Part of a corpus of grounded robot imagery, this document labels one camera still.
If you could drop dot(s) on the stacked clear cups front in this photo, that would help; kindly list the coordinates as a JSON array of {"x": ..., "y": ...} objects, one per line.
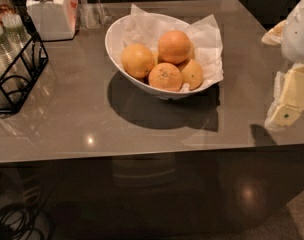
[{"x": 12, "y": 81}]

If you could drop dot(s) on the orange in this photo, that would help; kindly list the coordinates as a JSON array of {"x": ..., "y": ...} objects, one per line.
[
  {"x": 137, "y": 60},
  {"x": 174, "y": 46},
  {"x": 192, "y": 73},
  {"x": 165, "y": 76}
]

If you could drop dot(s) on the clear acrylic stand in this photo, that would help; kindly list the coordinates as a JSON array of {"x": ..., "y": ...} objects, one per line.
[{"x": 92, "y": 15}]

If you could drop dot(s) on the stacked clear cups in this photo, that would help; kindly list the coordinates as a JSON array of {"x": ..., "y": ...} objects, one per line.
[
  {"x": 18, "y": 36},
  {"x": 12, "y": 81}
]

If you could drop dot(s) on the white lidded jar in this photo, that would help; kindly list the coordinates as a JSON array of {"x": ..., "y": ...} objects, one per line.
[{"x": 54, "y": 20}]

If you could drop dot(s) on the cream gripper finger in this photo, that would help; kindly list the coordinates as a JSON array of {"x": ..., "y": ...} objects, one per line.
[
  {"x": 274, "y": 35},
  {"x": 288, "y": 94}
]

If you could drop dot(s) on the white rounded gripper body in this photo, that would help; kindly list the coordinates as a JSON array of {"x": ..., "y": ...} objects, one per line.
[{"x": 298, "y": 39}]

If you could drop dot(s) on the stacked clear cups rear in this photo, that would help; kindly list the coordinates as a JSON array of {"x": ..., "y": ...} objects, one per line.
[{"x": 18, "y": 36}]

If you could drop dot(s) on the white oval bowl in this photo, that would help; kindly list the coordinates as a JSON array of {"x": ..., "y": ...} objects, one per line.
[{"x": 115, "y": 44}]

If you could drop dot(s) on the black wire rack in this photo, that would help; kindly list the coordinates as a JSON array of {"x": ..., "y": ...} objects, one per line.
[{"x": 39, "y": 59}]

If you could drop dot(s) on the white paper liner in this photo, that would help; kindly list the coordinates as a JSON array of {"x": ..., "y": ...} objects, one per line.
[{"x": 205, "y": 44}]

